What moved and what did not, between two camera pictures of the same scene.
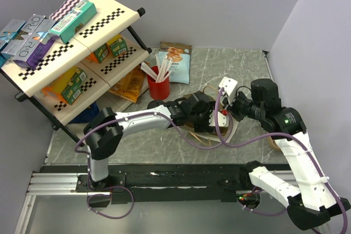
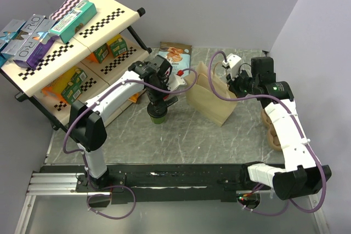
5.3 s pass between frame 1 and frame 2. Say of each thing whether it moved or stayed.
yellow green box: stayed
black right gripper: moved
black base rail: stayed
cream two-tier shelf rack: stayed
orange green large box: stayed
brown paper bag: moved
